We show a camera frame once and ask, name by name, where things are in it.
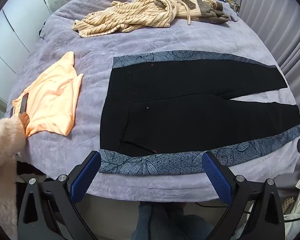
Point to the white wardrobe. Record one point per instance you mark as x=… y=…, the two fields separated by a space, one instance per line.
x=12 y=30

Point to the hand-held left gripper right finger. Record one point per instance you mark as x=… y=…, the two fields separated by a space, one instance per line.
x=216 y=177

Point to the lavender embossed bed blanket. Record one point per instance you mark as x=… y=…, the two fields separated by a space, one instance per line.
x=165 y=42

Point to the brown fleece garment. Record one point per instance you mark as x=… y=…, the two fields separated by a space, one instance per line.
x=210 y=10

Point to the dark grey flat device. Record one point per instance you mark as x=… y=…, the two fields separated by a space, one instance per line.
x=23 y=103

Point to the grey curtain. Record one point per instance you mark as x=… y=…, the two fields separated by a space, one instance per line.
x=272 y=17

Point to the person's legs in jeans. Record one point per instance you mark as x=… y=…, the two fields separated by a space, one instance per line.
x=170 y=222

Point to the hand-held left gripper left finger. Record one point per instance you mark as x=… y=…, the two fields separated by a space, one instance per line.
x=86 y=177

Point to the black pants with patterned stripes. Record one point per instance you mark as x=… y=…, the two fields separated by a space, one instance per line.
x=190 y=115

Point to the orange shirt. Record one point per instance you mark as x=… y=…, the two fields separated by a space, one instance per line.
x=52 y=100

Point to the beige striped fleece garment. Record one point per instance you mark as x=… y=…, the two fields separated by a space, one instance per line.
x=130 y=17

